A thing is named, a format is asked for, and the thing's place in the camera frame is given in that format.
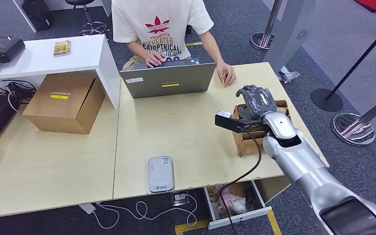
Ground person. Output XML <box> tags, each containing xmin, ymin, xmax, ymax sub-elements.
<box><xmin>111</xmin><ymin>0</ymin><xmax>237</xmax><ymax>89</ymax></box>

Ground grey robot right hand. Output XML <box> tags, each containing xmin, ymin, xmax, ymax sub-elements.
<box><xmin>235</xmin><ymin>85</ymin><xmax>278</xmax><ymax>121</ymax></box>

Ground black stool chrome base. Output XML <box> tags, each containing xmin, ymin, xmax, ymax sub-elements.
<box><xmin>65</xmin><ymin>0</ymin><xmax>108</xmax><ymax>36</ymax></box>

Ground white power cable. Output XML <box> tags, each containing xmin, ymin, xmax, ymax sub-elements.
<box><xmin>92</xmin><ymin>194</ymin><xmax>198</xmax><ymax>230</ymax></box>

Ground white card reader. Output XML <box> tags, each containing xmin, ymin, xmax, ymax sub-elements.
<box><xmin>147</xmin><ymin>156</ymin><xmax>175</xmax><ymax>193</ymax></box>

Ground grey kiosk pillar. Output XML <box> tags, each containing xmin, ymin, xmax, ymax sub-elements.
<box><xmin>262</xmin><ymin>0</ymin><xmax>317</xmax><ymax>75</ymax></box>

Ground chrome stanchion post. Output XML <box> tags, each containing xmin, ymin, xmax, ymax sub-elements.
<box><xmin>249</xmin><ymin>0</ymin><xmax>284</xmax><ymax>52</ymax></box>
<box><xmin>331</xmin><ymin>92</ymin><xmax>376</xmax><ymax>147</ymax></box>

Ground black cabinet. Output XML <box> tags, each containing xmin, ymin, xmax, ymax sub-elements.
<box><xmin>21</xmin><ymin>0</ymin><xmax>53</xmax><ymax>32</ymax></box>

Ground black stanchion post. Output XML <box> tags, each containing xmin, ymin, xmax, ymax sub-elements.
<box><xmin>310</xmin><ymin>19</ymin><xmax>376</xmax><ymax>113</ymax></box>

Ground white power adapter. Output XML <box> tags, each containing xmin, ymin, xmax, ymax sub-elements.
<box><xmin>78</xmin><ymin>203</ymin><xmax>97</xmax><ymax>215</ymax></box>

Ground person's left hand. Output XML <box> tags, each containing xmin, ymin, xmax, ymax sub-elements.
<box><xmin>216</xmin><ymin>61</ymin><xmax>237</xmax><ymax>88</ymax></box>

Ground black controller device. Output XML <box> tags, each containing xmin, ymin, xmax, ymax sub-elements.
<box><xmin>0</xmin><ymin>36</ymin><xmax>26</xmax><ymax>64</ymax></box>

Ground gold printed card pack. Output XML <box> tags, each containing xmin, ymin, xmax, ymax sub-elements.
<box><xmin>53</xmin><ymin>40</ymin><xmax>71</xmax><ymax>58</ymax></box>

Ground black camera bracket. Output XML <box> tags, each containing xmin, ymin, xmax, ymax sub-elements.
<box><xmin>214</xmin><ymin>112</ymin><xmax>267</xmax><ymax>134</ymax></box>

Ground tangled black cables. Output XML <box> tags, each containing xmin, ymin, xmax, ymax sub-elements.
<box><xmin>0</xmin><ymin>79</ymin><xmax>37</xmax><ymax>113</ymax></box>

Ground floor power socket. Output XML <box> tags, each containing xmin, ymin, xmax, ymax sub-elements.
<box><xmin>171</xmin><ymin>192</ymin><xmax>190</xmax><ymax>207</ymax></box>

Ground grey laptop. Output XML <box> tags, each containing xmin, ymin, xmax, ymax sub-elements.
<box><xmin>119</xmin><ymin>58</ymin><xmax>217</xmax><ymax>99</ymax></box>

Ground person's right hand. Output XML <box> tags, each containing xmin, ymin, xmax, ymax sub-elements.
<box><xmin>144</xmin><ymin>51</ymin><xmax>166</xmax><ymax>69</ymax></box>

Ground black camera cable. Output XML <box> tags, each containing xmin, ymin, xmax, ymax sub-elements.
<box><xmin>219</xmin><ymin>129</ymin><xmax>263</xmax><ymax>235</ymax></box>

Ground pink plastic bag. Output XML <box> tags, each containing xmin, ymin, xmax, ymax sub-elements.
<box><xmin>218</xmin><ymin>185</ymin><xmax>248</xmax><ymax>215</ymax></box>

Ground brown cardboard box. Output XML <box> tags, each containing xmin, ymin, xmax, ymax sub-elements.
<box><xmin>23</xmin><ymin>73</ymin><xmax>106</xmax><ymax>135</ymax></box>

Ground cardboard card holder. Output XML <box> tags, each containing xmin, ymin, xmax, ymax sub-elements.
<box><xmin>232</xmin><ymin>99</ymin><xmax>293</xmax><ymax>158</ymax></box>

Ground white open drawer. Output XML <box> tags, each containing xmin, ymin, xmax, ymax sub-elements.
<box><xmin>203</xmin><ymin>180</ymin><xmax>273</xmax><ymax>231</ymax></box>

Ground clear plastic wrap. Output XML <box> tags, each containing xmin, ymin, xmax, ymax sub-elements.
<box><xmin>275</xmin><ymin>66</ymin><xmax>301</xmax><ymax>84</ymax></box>

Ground white raised counter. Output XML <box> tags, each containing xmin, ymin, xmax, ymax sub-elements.
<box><xmin>0</xmin><ymin>34</ymin><xmax>121</xmax><ymax>110</ymax></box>

